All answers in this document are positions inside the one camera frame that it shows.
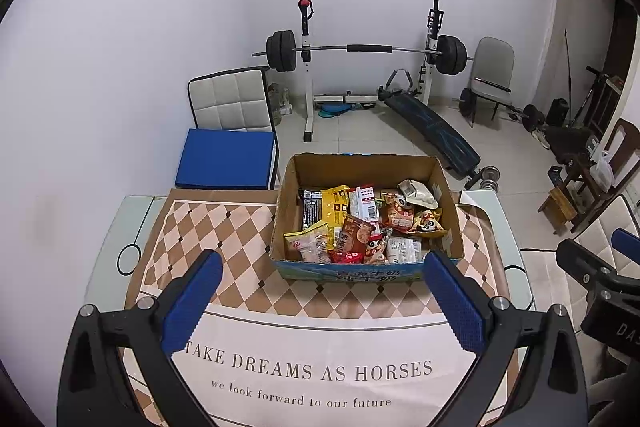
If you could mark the black bar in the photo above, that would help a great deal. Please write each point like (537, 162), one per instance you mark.
(492, 85)

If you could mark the black sit-up bench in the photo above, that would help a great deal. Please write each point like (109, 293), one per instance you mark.
(435, 127)

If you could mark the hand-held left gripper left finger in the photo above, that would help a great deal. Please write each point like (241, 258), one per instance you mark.
(195, 302)

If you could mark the chrome dumbbell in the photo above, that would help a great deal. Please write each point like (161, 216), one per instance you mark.
(487, 174)

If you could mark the yellow and black noodle pack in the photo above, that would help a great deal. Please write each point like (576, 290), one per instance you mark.
(336, 204)

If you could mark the black speaker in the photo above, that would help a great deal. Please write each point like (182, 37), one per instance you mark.
(557, 112)

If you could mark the brown wooden chair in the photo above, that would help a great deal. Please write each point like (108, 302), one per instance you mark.
(622, 142)

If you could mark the crumpled white green packet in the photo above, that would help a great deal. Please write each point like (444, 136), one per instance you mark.
(417, 193)

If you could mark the white plastic bag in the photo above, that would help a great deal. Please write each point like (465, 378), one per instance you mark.
(602, 174)

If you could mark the dark wooden door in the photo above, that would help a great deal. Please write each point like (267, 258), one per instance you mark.
(620, 57)

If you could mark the grey chair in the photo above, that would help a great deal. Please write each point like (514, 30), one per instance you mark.
(495, 59)

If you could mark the long barbell with black plates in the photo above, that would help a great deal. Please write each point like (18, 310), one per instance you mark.
(370, 49)

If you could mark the long thin pole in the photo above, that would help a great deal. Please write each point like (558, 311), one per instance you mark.
(568, 67)

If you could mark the brown red cookie packet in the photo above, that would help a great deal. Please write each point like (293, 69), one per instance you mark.
(354, 237)

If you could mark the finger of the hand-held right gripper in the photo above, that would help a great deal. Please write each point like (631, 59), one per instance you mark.
(580, 257)
(627, 243)

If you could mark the cardboard box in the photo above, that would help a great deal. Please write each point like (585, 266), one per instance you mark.
(350, 167)

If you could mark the small wooden stool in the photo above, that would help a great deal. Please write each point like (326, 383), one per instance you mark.
(555, 202)

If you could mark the blue seat cushion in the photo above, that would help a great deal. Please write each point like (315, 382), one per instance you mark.
(225, 159)

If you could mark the white sneaker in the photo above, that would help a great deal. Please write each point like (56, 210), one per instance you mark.
(540, 138)

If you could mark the white red label snack packet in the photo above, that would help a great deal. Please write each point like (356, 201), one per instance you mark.
(365, 203)

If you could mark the blue twist disc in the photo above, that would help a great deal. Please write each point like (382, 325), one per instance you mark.
(335, 109)

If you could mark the clear plastic jug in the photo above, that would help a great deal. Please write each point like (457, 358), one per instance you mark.
(277, 99)

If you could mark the short barbell with black plates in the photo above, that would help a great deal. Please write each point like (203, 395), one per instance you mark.
(532, 116)

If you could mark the white squat rack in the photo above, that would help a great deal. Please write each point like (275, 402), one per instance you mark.
(306, 97)

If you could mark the white cushioned chair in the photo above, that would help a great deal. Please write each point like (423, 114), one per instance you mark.
(230, 99)
(600, 227)

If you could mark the white printed snack packet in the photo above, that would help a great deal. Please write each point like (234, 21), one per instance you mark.
(402, 249)

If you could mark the black padded stool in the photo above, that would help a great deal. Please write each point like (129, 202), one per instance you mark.
(570, 139)

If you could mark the checkered printed tablecloth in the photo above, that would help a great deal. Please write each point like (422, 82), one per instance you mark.
(240, 237)

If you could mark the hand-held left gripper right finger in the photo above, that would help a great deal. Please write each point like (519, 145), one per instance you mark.
(455, 302)

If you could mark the small dark box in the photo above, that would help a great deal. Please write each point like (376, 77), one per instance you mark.
(555, 174)

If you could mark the black kick scooter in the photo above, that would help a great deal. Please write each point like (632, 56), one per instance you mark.
(590, 92)

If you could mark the pale bread packet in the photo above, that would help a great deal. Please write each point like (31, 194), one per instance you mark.
(310, 244)

